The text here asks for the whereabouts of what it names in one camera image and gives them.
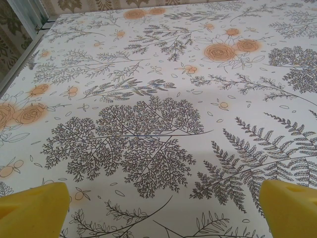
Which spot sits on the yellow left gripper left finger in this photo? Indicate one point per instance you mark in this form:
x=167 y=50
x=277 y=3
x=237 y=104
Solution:
x=29 y=213

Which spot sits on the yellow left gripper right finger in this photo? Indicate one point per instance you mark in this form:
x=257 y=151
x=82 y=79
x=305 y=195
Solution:
x=292 y=213

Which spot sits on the floral print tablecloth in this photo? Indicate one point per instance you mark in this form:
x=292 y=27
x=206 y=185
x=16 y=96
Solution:
x=158 y=111

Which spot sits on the aluminium frame side rail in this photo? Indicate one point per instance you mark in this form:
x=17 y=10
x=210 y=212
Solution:
x=22 y=57

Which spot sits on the aluminium frame post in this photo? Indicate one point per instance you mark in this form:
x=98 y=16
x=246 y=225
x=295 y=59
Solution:
x=29 y=17

